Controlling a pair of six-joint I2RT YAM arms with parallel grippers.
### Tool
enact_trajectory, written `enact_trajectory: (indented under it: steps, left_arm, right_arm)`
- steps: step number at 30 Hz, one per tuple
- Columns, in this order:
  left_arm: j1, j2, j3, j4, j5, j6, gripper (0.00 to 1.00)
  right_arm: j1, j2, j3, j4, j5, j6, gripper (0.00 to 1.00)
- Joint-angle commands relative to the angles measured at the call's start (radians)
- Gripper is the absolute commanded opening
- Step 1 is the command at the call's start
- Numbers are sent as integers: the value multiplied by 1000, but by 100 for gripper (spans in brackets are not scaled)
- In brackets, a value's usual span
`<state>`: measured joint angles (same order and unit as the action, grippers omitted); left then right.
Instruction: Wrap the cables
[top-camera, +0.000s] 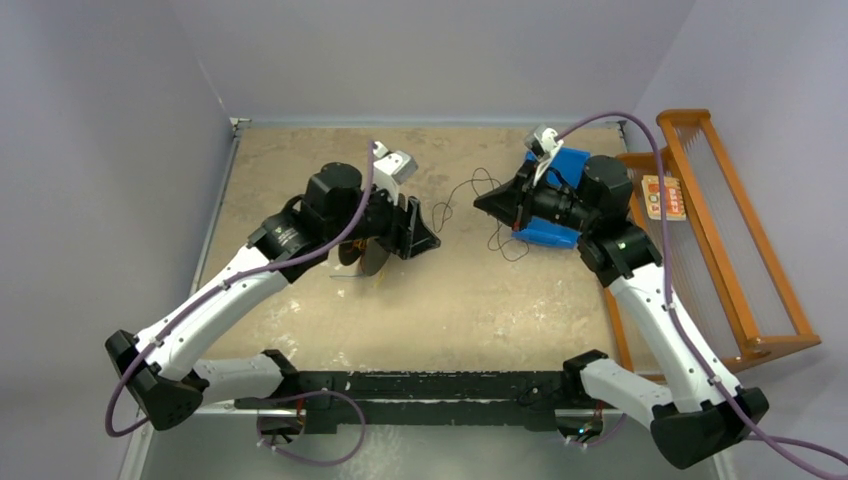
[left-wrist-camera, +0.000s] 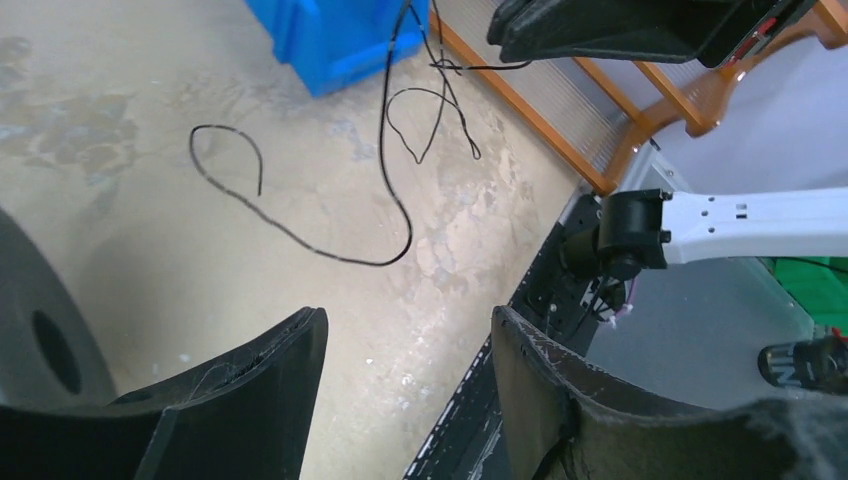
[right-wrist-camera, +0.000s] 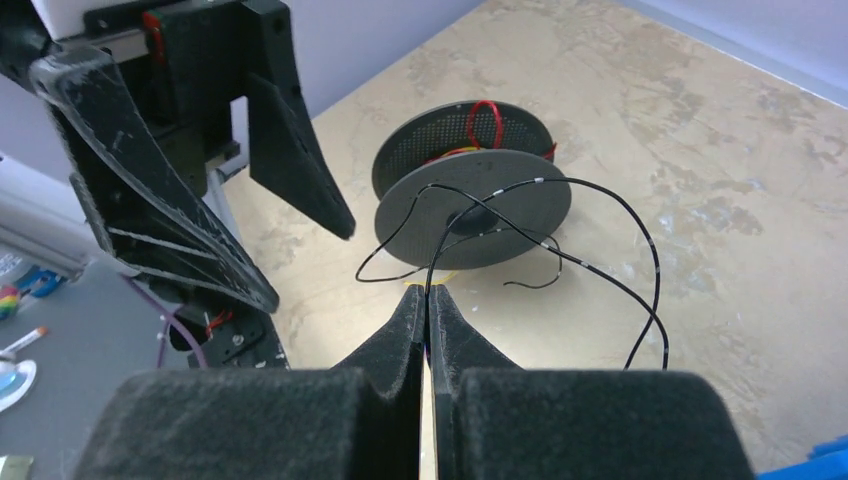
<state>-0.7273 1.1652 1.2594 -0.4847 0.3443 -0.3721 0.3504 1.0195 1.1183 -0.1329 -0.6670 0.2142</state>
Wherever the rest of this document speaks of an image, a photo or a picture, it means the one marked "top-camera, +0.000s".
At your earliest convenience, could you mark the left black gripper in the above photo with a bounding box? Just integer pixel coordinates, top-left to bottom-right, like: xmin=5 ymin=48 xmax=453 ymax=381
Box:
xmin=327 ymin=178 xmax=440 ymax=259

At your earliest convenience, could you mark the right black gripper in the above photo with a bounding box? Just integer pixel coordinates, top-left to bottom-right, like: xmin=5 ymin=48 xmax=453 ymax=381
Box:
xmin=476 ymin=159 xmax=598 ymax=234

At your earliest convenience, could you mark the black cable spool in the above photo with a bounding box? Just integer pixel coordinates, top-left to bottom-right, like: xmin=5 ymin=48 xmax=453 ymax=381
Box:
xmin=337 ymin=238 xmax=391 ymax=277

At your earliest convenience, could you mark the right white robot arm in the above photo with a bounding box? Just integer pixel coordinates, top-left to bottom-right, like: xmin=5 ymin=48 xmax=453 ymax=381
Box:
xmin=473 ymin=155 xmax=769 ymax=469

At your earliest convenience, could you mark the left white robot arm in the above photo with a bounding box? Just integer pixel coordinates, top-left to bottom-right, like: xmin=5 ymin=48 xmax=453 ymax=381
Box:
xmin=105 ymin=154 xmax=440 ymax=431

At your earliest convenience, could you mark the blue plastic bin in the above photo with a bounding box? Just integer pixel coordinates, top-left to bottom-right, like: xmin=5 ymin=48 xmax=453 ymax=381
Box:
xmin=512 ymin=147 xmax=590 ymax=249

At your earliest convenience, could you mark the orange patterned card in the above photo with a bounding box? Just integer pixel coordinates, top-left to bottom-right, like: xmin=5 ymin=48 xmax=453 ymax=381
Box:
xmin=640 ymin=174 xmax=688 ymax=223

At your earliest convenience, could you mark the orange wooden rack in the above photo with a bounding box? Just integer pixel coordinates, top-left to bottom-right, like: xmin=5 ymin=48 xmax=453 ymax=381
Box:
xmin=599 ymin=109 xmax=823 ymax=382

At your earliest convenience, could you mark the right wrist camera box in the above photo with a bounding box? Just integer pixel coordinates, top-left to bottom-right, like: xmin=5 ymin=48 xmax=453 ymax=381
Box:
xmin=524 ymin=124 xmax=563 ymax=186

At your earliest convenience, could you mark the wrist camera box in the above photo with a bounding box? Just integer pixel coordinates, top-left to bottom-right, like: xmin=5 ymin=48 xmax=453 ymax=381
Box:
xmin=524 ymin=124 xmax=563 ymax=186
xmin=372 ymin=141 xmax=418 ymax=205

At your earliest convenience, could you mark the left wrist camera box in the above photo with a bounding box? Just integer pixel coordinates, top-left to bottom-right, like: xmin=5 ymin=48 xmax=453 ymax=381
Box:
xmin=372 ymin=141 xmax=418 ymax=205

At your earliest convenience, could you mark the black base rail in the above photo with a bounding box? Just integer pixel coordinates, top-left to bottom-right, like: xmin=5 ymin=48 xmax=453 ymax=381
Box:
xmin=234 ymin=371 xmax=617 ymax=438

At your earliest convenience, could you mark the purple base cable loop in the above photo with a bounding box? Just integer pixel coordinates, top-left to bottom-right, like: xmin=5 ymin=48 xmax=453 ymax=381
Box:
xmin=254 ymin=389 xmax=369 ymax=468

